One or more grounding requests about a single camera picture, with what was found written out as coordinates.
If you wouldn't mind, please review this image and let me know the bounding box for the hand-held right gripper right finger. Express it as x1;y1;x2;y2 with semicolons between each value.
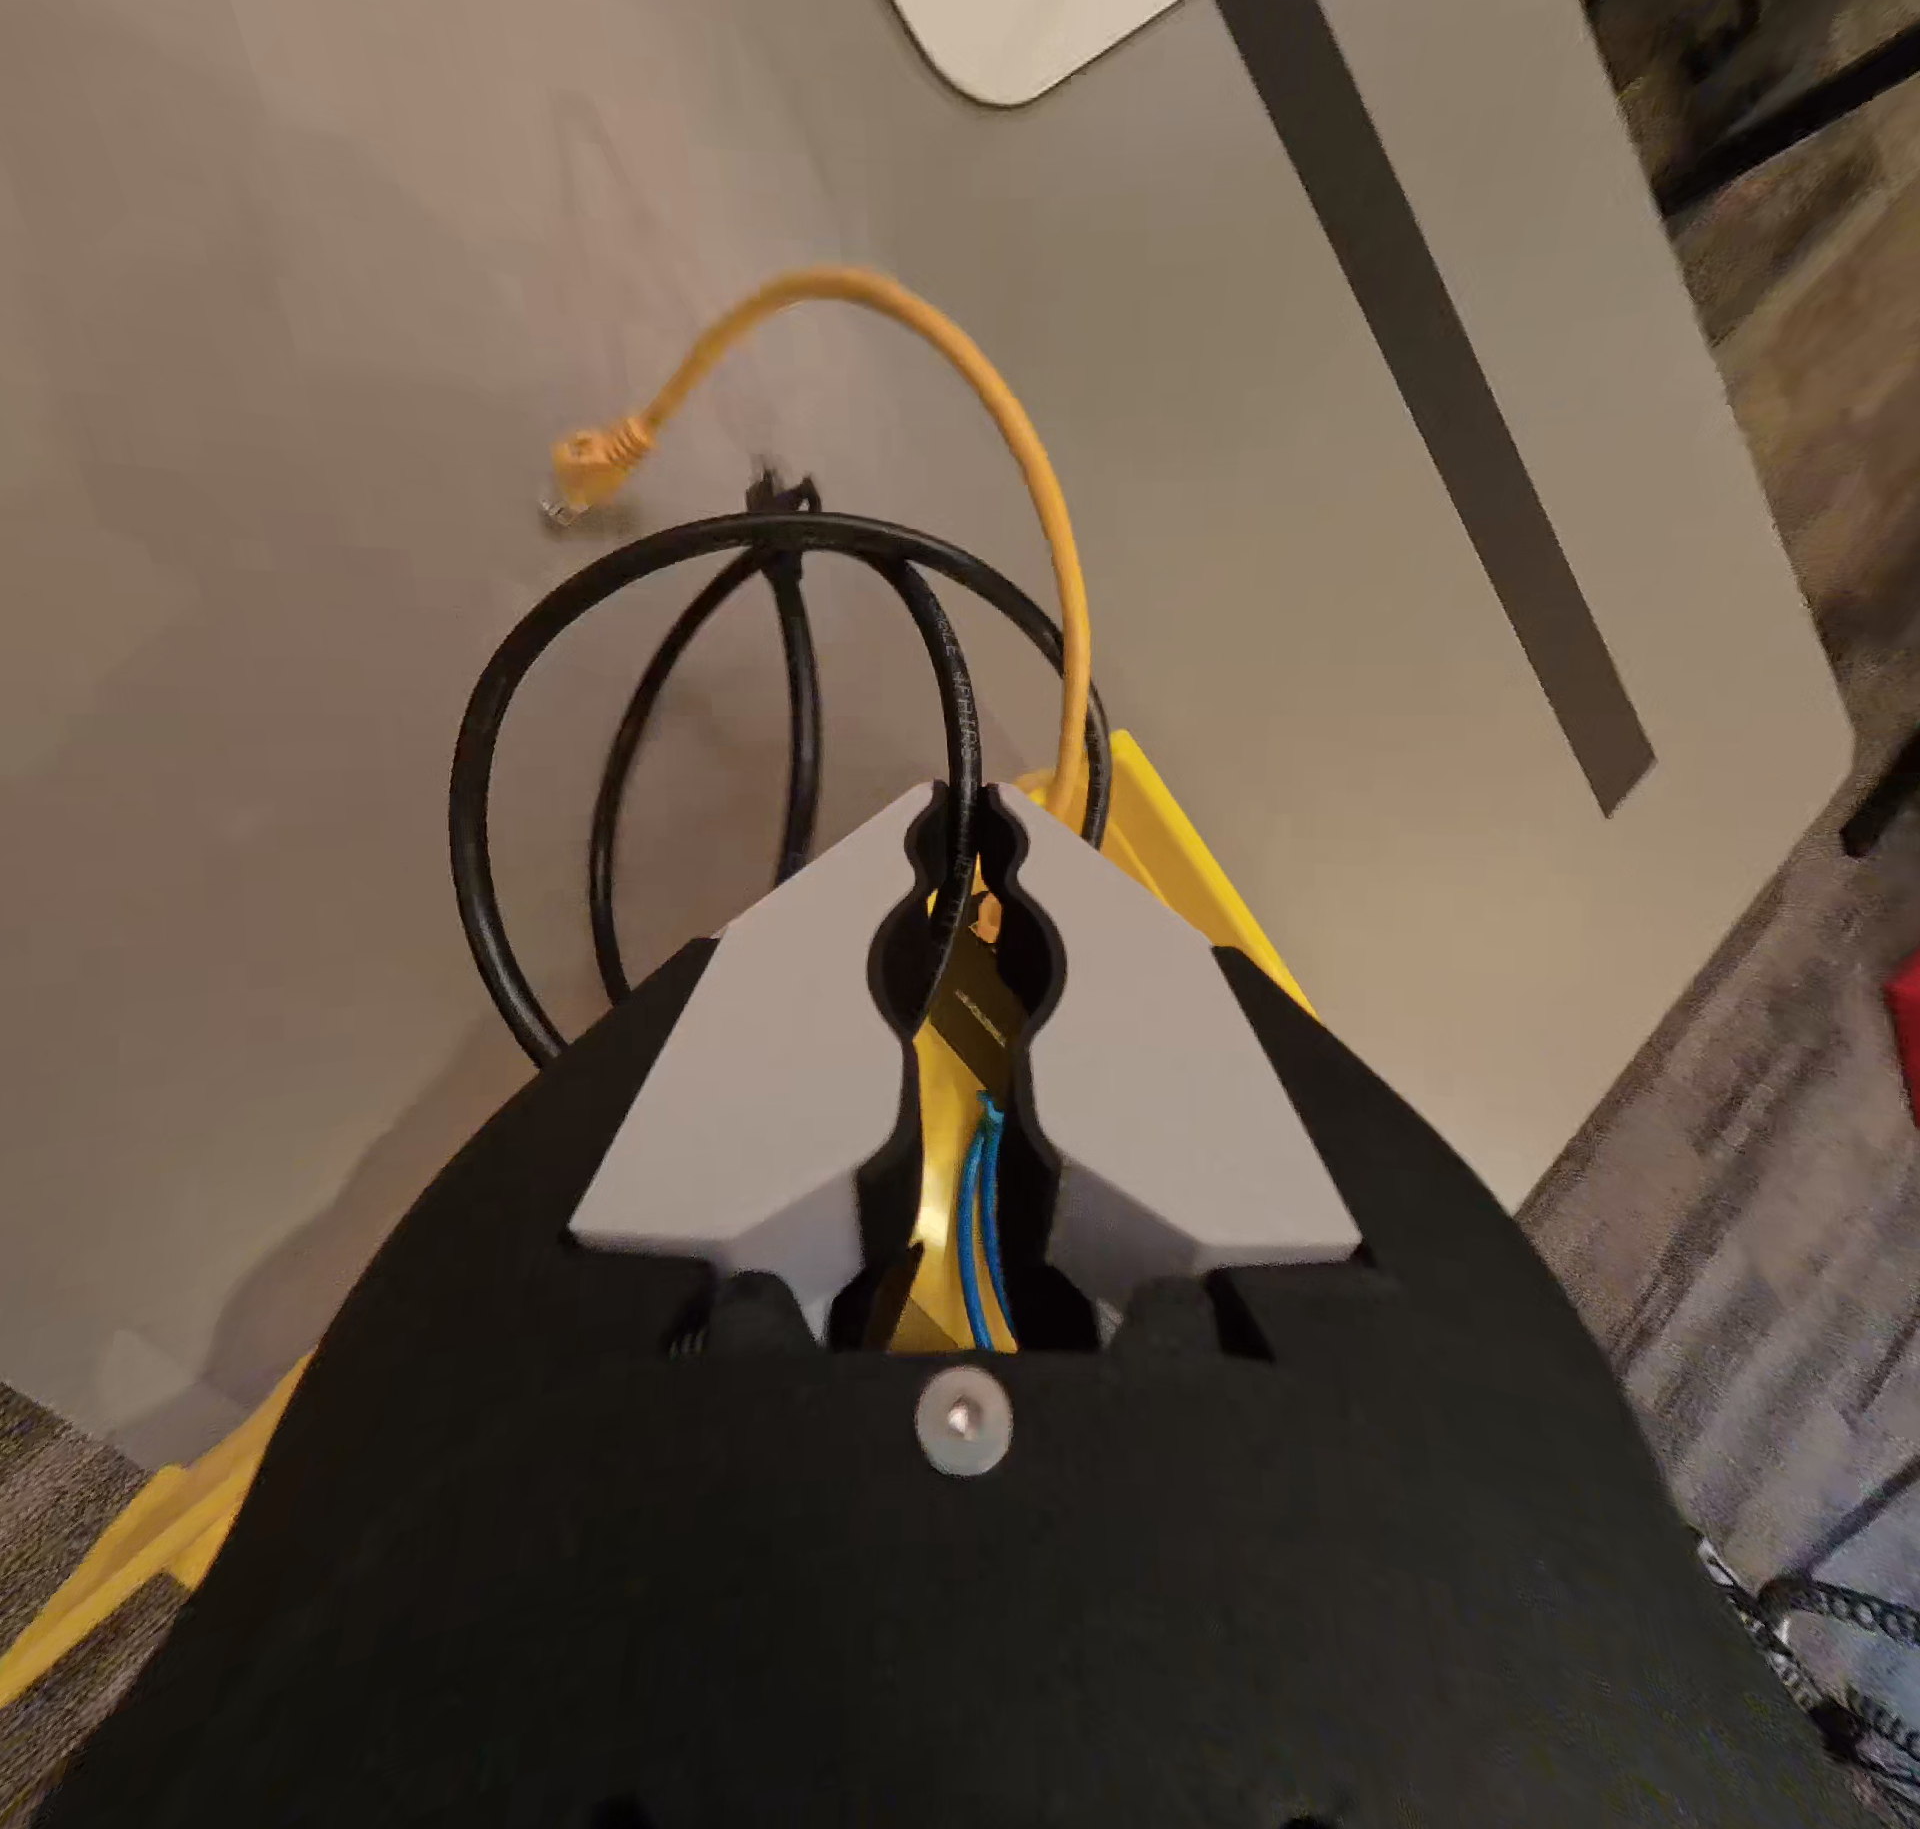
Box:
981;780;1369;1306

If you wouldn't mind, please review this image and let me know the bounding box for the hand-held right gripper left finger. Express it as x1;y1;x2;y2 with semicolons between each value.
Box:
562;780;957;1339

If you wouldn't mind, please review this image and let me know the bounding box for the black network switch box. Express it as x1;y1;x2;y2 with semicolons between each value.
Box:
929;940;1041;1099

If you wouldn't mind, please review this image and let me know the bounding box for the blue ethernet cable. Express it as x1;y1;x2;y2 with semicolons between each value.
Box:
961;1092;1026;1354

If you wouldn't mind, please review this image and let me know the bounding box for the yellow plastic bin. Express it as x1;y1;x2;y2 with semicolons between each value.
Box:
0;725;1325;1717

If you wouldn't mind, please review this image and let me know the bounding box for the black ethernet cable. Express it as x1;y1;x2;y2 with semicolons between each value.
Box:
449;467;1117;1069

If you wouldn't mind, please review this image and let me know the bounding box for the orange ethernet cable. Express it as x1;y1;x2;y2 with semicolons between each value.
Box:
540;265;1091;946

